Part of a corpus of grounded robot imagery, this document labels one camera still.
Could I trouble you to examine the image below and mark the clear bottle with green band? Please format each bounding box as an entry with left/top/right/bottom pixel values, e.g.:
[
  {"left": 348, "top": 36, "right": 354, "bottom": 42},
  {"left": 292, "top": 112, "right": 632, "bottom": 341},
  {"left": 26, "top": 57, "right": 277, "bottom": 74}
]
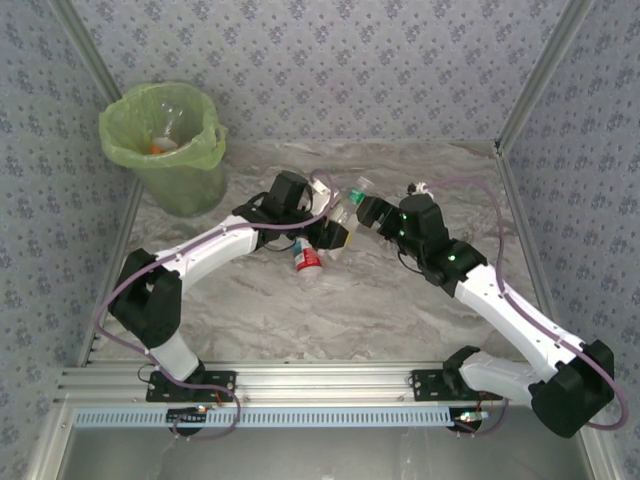
[{"left": 329, "top": 174, "right": 377, "bottom": 229}]

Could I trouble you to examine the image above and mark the red label clear bottle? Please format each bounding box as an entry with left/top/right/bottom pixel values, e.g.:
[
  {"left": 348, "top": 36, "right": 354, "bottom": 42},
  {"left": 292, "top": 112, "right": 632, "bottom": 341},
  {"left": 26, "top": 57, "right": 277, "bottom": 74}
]
[{"left": 293, "top": 237, "right": 327, "bottom": 282}]

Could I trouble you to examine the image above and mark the orange label soda bottle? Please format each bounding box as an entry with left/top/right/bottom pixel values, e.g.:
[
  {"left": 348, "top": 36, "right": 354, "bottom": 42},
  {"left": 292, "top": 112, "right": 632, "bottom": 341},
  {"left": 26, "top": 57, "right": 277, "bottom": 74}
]
[{"left": 149, "top": 104, "right": 196, "bottom": 155}]

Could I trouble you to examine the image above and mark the green-lined trash bin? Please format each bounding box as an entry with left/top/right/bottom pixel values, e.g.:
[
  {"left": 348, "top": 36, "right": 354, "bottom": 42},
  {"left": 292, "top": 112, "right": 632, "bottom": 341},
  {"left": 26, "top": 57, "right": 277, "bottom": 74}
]
[{"left": 98, "top": 82, "right": 229, "bottom": 171}]

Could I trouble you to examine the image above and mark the small circuit board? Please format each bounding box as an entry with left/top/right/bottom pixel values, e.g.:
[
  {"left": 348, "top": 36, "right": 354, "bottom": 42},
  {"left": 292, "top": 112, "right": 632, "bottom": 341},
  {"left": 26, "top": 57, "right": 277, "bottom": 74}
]
[
  {"left": 166, "top": 405, "right": 210, "bottom": 426},
  {"left": 452, "top": 407, "right": 491, "bottom": 431}
]

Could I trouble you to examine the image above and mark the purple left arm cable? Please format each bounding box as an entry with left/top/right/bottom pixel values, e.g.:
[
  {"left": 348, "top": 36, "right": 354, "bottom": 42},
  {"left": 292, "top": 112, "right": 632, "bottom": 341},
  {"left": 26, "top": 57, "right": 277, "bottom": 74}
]
[{"left": 94, "top": 169, "right": 346, "bottom": 442}]

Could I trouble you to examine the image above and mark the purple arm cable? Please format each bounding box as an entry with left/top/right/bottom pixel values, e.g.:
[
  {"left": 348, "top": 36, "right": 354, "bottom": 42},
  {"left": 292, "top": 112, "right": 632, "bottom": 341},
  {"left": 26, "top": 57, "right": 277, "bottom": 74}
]
[
  {"left": 422, "top": 177, "right": 630, "bottom": 439},
  {"left": 94, "top": 169, "right": 346, "bottom": 442}
]

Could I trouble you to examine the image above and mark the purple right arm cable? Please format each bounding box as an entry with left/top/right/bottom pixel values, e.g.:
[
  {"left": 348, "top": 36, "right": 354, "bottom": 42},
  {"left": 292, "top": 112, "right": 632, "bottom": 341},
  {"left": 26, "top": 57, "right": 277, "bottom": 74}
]
[{"left": 422, "top": 177, "right": 630, "bottom": 439}]

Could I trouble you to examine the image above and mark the aluminium table side rail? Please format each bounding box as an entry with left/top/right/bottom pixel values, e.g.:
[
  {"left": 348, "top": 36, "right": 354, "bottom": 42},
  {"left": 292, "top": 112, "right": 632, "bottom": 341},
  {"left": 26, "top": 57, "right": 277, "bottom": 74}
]
[
  {"left": 492, "top": 141, "right": 564, "bottom": 321},
  {"left": 77, "top": 169, "right": 146, "bottom": 369}
]

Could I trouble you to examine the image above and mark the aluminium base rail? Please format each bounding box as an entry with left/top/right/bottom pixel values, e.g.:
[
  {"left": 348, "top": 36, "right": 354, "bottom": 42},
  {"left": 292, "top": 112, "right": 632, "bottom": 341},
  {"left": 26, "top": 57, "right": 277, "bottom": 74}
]
[{"left": 53, "top": 357, "right": 609, "bottom": 405}]

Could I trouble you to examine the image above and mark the light blue slotted cable duct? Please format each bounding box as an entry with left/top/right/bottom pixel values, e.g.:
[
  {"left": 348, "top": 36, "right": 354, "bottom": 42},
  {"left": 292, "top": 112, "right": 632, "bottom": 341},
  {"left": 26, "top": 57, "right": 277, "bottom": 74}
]
[{"left": 73, "top": 405, "right": 464, "bottom": 430}]

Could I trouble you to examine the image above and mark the aluminium frame post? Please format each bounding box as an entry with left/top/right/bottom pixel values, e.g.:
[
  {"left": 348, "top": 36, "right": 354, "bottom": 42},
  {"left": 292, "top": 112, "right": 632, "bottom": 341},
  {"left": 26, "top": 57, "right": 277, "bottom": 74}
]
[
  {"left": 49, "top": 0, "right": 124, "bottom": 104},
  {"left": 492, "top": 0, "right": 599, "bottom": 151}
]

